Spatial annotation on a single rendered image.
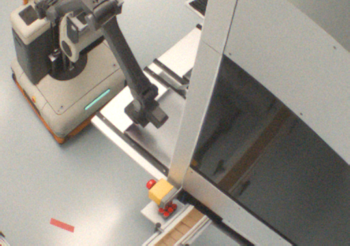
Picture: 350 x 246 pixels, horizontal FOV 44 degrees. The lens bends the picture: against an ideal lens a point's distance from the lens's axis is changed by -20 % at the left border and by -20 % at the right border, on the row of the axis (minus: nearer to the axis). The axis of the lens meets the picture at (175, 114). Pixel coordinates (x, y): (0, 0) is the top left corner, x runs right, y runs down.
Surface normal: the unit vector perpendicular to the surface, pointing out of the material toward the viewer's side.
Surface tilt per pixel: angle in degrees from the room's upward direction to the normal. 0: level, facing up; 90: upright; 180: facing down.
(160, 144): 0
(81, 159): 0
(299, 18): 90
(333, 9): 0
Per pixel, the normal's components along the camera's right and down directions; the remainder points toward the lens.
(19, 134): 0.10, -0.47
